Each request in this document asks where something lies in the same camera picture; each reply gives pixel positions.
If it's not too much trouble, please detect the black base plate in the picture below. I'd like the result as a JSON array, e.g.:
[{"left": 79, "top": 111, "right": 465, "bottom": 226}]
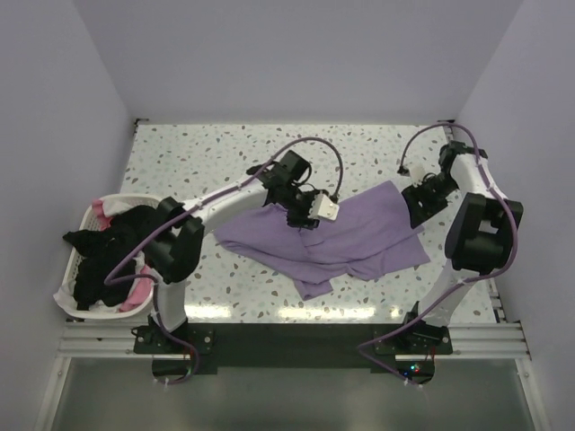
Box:
[{"left": 131, "top": 321, "right": 454, "bottom": 383}]

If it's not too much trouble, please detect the aluminium rail frame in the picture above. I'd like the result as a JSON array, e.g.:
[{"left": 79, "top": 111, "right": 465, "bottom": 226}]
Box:
[{"left": 33, "top": 119, "right": 547, "bottom": 431}]

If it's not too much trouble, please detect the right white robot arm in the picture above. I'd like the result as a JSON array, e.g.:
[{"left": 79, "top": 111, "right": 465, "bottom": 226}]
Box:
[{"left": 400, "top": 141, "right": 524, "bottom": 353}]

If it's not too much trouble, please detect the black garment in basket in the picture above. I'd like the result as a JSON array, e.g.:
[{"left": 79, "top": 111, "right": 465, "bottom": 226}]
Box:
[{"left": 54, "top": 205, "right": 155, "bottom": 313}]

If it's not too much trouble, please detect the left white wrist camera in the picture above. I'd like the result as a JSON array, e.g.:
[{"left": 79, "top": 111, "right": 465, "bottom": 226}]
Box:
[{"left": 309, "top": 192, "right": 340, "bottom": 222}]

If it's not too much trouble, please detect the purple t shirt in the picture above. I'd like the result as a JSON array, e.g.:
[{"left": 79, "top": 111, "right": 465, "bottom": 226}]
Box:
[{"left": 213, "top": 181, "right": 430, "bottom": 300}]

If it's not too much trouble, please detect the white laundry basket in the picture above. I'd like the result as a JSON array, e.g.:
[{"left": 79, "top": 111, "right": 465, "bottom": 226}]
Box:
[{"left": 54, "top": 193, "right": 165, "bottom": 322}]

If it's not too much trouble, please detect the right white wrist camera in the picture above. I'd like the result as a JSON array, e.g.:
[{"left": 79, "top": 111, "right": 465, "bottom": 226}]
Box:
[{"left": 397, "top": 165, "right": 427, "bottom": 187}]

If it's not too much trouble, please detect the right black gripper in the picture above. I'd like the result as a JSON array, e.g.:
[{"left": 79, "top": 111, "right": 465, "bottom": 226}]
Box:
[{"left": 402, "top": 172, "right": 458, "bottom": 229}]

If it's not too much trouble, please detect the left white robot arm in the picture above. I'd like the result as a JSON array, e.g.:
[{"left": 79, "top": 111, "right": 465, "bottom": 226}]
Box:
[{"left": 143, "top": 150, "right": 339, "bottom": 352}]

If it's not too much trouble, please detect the pink garment in basket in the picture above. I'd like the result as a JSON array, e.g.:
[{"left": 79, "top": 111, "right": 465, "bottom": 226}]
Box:
[{"left": 92, "top": 198, "right": 152, "bottom": 313}]

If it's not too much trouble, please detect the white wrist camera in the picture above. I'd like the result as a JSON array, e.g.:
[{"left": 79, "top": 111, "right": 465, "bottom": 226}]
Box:
[
  {"left": 309, "top": 192, "right": 340, "bottom": 222},
  {"left": 397, "top": 165, "right": 427, "bottom": 187}
]

